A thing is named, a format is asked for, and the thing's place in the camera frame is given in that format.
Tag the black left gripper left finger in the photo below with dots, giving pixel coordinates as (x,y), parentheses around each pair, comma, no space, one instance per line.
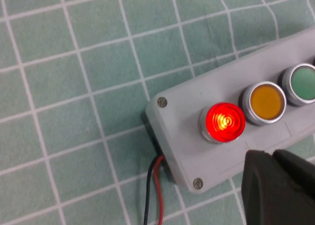
(261,198)

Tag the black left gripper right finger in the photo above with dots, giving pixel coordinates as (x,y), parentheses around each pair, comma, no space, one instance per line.
(297,175)

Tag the yellow push button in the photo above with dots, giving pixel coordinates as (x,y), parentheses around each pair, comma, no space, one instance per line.
(267,102)

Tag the lit red push button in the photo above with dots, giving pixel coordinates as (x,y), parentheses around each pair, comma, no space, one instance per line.
(225,122)

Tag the green push button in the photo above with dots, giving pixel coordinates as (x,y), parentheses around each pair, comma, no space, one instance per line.
(304,83)

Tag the grey push-button control box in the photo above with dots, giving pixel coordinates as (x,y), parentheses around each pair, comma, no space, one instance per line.
(187,106)

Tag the small silver lid screw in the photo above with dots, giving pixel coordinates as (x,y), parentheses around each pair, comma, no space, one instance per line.
(162,102)
(198,183)

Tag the green white-checked tablecloth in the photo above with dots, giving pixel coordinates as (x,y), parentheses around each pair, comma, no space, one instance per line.
(73,87)

